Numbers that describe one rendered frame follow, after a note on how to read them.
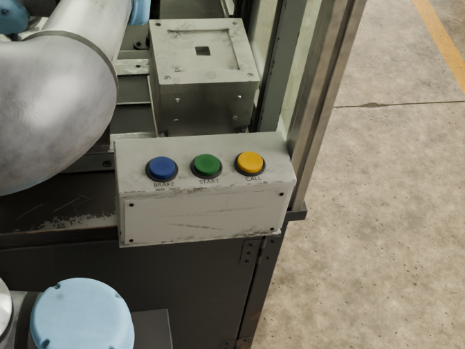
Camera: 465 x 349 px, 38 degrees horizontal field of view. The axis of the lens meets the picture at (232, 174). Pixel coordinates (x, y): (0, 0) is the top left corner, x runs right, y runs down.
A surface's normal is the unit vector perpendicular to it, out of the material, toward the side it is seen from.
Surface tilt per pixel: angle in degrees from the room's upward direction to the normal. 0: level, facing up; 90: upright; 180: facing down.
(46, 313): 8
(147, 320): 0
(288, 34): 90
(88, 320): 8
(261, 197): 90
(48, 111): 57
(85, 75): 47
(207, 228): 90
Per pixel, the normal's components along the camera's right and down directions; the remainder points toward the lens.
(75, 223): 0.11, -0.64
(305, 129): 0.18, 0.76
